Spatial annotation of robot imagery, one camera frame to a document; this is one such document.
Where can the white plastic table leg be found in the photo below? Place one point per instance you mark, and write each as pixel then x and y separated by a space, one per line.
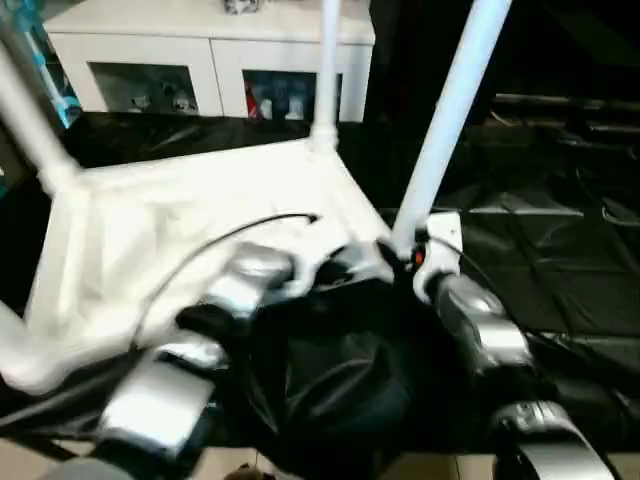
pixel 450 125
pixel 35 130
pixel 7 320
pixel 327 75

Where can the white plastic table top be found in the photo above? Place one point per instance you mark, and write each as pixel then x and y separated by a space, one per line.
pixel 175 210

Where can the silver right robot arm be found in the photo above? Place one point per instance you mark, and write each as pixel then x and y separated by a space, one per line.
pixel 495 335

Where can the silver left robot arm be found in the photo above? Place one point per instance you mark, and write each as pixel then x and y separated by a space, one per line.
pixel 155 395

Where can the black plastic mat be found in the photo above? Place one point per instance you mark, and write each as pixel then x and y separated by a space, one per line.
pixel 525 250

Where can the white bottle with dark cap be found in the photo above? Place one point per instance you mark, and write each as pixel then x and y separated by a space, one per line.
pixel 266 107

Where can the dark rounded robot foot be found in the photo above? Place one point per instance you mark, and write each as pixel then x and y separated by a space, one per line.
pixel 245 472

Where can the dark grey device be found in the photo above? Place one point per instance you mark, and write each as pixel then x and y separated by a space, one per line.
pixel 245 6

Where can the white cabinet with glass doors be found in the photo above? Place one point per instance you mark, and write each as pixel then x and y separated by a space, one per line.
pixel 150 45

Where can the teal plastic stool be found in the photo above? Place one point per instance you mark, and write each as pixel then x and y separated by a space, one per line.
pixel 65 102

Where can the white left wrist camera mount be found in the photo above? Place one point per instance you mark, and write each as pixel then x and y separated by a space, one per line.
pixel 302 270

